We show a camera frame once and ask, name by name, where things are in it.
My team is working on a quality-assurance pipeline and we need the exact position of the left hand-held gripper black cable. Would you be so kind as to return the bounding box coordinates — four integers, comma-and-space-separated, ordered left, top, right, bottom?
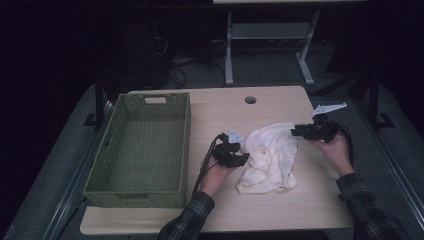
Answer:
191, 133, 228, 198

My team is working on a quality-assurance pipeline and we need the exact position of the right hand-held gripper black cable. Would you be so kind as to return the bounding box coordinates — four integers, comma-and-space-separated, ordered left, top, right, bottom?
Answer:
328, 119, 355, 167

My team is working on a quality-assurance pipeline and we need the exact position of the bundle of floor cables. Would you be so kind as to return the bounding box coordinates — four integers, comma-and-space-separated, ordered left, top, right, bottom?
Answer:
151, 19, 228, 90

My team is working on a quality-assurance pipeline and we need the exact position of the grey metal desk frame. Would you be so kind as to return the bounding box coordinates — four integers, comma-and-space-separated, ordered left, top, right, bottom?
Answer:
212, 0, 368, 88

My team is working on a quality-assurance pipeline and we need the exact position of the person's left hand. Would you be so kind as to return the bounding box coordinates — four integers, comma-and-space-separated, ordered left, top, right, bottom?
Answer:
199, 156, 236, 198

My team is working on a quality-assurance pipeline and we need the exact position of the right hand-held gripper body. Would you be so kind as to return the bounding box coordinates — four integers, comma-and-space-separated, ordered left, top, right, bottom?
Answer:
309, 102, 348, 144

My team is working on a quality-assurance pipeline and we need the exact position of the person's right hand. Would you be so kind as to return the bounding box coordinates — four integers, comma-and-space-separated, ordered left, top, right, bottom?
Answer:
308, 132, 356, 177

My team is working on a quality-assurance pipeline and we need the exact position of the green perforated plastic basket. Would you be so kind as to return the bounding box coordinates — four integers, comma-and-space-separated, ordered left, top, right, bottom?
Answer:
82, 92, 192, 209

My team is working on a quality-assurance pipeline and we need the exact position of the hand-held gripper black cable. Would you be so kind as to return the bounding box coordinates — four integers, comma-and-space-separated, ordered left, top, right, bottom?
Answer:
328, 119, 355, 167
191, 133, 228, 198

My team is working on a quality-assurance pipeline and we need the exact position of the black metal post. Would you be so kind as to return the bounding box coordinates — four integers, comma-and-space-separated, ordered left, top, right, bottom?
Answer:
367, 70, 395, 131
83, 71, 105, 130

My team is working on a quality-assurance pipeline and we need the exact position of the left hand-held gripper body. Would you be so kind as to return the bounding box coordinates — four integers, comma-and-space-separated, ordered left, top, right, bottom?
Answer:
211, 128, 246, 168

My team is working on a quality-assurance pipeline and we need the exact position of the aluminium rail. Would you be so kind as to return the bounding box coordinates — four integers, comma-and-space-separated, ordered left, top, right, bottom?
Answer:
352, 99, 424, 232
41, 99, 115, 240

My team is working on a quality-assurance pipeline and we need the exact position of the white towel with brown print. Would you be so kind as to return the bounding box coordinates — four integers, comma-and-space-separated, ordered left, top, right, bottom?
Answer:
235, 121, 300, 195

